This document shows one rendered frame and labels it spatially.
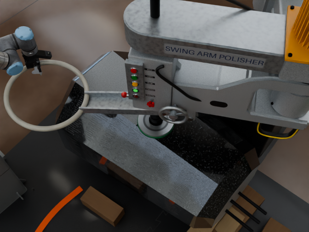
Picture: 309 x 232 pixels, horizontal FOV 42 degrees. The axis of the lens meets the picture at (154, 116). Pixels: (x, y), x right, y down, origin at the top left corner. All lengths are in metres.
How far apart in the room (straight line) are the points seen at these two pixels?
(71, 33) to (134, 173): 1.93
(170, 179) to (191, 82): 0.70
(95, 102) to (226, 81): 0.87
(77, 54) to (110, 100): 1.52
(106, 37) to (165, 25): 2.28
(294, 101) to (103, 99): 1.08
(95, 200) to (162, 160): 0.78
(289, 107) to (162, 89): 0.59
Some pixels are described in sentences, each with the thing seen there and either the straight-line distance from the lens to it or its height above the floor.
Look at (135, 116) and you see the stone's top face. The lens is 2.41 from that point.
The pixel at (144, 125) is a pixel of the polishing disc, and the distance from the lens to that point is 2.35.
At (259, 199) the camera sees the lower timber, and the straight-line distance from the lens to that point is 3.03.
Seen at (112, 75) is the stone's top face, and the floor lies 0.82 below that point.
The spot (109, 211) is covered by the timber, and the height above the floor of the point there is 0.13.
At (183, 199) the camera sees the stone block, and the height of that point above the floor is 0.68.
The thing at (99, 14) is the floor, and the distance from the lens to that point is 4.12.
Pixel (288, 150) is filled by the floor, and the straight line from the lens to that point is 3.38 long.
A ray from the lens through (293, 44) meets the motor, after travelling 1.64.
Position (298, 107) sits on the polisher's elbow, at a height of 1.35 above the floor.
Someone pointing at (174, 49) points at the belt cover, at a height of 1.63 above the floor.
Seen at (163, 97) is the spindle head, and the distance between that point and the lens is 1.94.
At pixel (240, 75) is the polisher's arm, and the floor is 1.47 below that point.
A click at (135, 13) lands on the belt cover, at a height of 1.69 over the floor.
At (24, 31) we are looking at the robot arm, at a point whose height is 1.24.
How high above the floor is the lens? 2.90
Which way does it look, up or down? 59 degrees down
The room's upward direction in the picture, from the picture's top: 1 degrees counter-clockwise
